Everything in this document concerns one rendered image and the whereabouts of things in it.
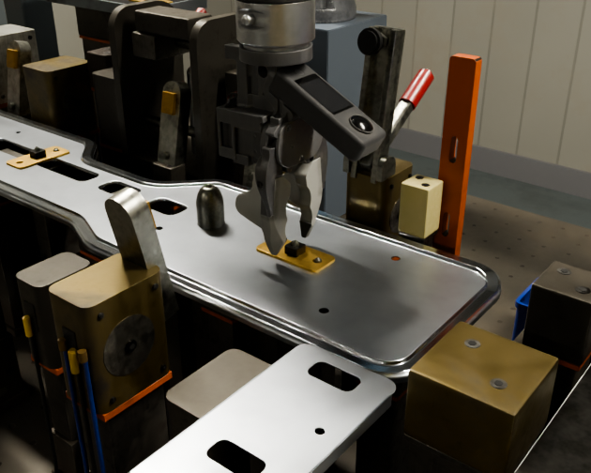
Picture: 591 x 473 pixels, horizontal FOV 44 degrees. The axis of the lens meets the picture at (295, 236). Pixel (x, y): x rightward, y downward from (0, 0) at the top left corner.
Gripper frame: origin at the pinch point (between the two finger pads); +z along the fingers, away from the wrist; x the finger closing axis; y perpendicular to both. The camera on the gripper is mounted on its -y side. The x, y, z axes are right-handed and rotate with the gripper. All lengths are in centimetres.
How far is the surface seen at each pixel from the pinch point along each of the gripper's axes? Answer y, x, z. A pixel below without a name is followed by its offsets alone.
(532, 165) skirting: 70, -269, 92
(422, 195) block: -9.1, -10.7, -3.3
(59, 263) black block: 20.1, 15.9, 2.9
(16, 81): 70, -13, -3
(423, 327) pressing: -17.7, 3.7, 2.5
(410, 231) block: -7.9, -10.7, 1.3
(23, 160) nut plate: 46.6, 2.3, 1.2
